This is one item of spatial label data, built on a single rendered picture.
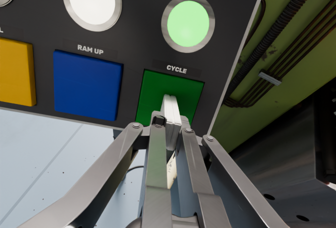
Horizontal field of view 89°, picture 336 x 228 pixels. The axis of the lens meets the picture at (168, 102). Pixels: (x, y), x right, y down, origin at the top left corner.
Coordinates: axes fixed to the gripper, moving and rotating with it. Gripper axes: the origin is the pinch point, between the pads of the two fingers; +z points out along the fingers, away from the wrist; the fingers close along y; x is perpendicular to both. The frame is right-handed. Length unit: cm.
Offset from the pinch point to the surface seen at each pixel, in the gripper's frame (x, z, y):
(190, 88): 2.8, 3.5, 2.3
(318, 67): 8.8, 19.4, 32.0
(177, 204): -86, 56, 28
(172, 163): -29.2, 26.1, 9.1
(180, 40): 7.9, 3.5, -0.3
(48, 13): 7.4, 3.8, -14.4
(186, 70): 4.8, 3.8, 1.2
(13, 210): -92, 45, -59
